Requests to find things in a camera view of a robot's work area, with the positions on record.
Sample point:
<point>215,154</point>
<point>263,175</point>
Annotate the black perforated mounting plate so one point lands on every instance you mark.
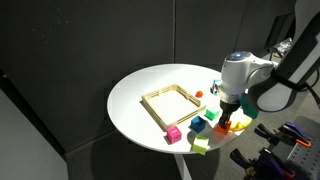
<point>306,156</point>

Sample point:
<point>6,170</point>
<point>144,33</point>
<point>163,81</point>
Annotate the teal wrist camera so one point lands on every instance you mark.
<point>250,111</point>

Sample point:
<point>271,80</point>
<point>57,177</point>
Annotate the lime green block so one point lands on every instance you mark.
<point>200,145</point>

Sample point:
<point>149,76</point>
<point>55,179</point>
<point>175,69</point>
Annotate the crumpled silver plastic bag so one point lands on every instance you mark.
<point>285,44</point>

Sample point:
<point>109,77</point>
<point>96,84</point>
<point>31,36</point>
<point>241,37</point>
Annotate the white table pedestal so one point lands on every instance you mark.
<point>183,166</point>

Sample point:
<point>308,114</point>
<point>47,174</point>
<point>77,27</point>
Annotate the blue soft cube number four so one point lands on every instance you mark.
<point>216,87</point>

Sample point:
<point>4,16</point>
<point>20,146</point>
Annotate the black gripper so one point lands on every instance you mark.
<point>229,106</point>

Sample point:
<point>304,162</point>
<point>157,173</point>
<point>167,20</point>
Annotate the small orange ball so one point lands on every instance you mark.
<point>199,94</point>

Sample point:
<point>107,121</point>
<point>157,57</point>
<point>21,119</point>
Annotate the wooden frame tray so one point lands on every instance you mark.
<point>156,117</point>

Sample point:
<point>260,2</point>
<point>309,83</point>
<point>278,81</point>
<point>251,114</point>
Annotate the pink block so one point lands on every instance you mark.
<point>173,134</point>

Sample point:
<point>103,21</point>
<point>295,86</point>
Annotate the purple black spring clamp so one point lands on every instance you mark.
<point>293,129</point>
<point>270,163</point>

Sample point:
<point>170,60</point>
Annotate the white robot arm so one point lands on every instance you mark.
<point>243,73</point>

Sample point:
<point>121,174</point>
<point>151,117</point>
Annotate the orange block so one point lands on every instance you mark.
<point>222,130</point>

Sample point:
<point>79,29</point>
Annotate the blue block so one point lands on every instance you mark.
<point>198,125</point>

